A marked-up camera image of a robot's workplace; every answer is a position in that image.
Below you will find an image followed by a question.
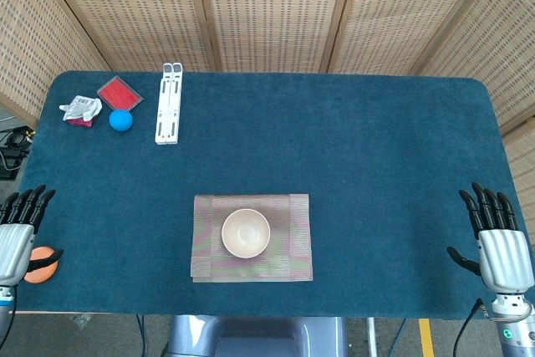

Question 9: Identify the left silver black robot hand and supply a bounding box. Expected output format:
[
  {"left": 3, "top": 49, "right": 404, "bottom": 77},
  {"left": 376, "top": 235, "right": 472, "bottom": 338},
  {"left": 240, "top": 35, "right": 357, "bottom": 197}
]
[{"left": 0, "top": 184, "right": 64, "bottom": 288}]

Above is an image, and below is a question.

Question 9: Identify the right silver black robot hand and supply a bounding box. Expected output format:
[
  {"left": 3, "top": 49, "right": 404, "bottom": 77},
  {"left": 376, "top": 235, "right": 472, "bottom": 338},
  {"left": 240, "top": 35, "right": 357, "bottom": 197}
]
[{"left": 446, "top": 182, "right": 535, "bottom": 293}]

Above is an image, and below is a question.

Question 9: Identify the woven striped placemat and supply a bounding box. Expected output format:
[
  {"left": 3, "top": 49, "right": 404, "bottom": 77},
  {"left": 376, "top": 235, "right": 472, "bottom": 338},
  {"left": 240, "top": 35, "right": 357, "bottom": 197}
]
[{"left": 191, "top": 193, "right": 314, "bottom": 284}]

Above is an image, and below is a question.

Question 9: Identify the beige bowl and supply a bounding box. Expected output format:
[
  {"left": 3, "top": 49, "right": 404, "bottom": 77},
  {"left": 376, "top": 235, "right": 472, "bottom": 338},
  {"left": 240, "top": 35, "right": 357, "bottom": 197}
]
[{"left": 221, "top": 207, "right": 272, "bottom": 259}]

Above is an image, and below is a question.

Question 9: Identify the orange disc with hole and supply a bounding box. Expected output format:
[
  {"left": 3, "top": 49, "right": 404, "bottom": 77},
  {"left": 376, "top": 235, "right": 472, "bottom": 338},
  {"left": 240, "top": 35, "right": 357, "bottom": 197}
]
[{"left": 23, "top": 245, "right": 59, "bottom": 283}]

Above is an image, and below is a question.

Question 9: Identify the white table leg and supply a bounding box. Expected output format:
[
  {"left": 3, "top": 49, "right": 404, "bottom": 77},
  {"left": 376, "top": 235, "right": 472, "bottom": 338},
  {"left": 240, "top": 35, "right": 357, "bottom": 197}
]
[{"left": 365, "top": 317, "right": 379, "bottom": 357}]

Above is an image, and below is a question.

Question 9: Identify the crumpled silver snack wrapper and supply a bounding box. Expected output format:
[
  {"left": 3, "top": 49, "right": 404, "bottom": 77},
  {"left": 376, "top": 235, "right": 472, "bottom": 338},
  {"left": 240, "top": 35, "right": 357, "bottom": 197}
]
[{"left": 59, "top": 95, "right": 104, "bottom": 128}]

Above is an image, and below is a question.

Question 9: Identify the blue ball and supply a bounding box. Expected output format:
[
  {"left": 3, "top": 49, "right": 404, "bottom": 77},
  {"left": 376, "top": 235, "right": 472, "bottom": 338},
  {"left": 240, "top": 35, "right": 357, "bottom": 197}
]
[{"left": 109, "top": 109, "right": 134, "bottom": 131}]

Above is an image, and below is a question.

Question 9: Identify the blue carpet table cover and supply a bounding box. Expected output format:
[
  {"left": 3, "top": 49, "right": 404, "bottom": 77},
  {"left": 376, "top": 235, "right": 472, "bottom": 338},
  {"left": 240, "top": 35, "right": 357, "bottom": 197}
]
[{"left": 8, "top": 70, "right": 535, "bottom": 320}]

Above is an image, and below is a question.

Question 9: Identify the red ink pad box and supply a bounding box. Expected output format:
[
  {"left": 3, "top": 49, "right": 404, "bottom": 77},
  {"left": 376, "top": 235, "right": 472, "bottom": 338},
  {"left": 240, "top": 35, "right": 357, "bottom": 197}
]
[{"left": 96, "top": 75, "right": 145, "bottom": 112}]

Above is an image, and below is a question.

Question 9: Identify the white folding stand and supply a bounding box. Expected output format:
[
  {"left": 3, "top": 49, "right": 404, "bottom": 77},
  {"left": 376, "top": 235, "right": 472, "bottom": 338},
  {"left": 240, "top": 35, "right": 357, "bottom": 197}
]
[{"left": 155, "top": 62, "right": 184, "bottom": 146}]

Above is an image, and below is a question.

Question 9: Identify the grey-blue robot torso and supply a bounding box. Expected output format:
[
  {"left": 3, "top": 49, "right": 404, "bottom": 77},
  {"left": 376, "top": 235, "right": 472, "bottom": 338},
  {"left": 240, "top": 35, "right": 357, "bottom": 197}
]
[{"left": 160, "top": 314, "right": 350, "bottom": 357}]

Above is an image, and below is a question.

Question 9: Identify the woven bamboo folding screen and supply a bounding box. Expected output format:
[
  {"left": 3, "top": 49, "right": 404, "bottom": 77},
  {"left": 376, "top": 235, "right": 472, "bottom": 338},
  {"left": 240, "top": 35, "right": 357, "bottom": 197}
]
[{"left": 0, "top": 0, "right": 535, "bottom": 249}]

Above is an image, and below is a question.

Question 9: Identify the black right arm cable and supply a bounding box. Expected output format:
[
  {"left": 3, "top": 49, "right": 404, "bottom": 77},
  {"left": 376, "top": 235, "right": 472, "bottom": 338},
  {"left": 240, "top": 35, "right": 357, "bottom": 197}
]
[{"left": 453, "top": 297, "right": 488, "bottom": 357}]

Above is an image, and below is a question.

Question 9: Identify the black equipment with cables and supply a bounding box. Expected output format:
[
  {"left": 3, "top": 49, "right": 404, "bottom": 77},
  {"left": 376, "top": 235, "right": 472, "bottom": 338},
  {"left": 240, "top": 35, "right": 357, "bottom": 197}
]
[{"left": 0, "top": 125, "right": 37, "bottom": 181}]

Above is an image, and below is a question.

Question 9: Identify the blue cable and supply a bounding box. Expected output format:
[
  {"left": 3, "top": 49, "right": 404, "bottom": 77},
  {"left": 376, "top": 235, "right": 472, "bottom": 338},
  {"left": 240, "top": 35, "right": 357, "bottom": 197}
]
[
  {"left": 134, "top": 314, "right": 147, "bottom": 357},
  {"left": 391, "top": 318, "right": 409, "bottom": 357}
]

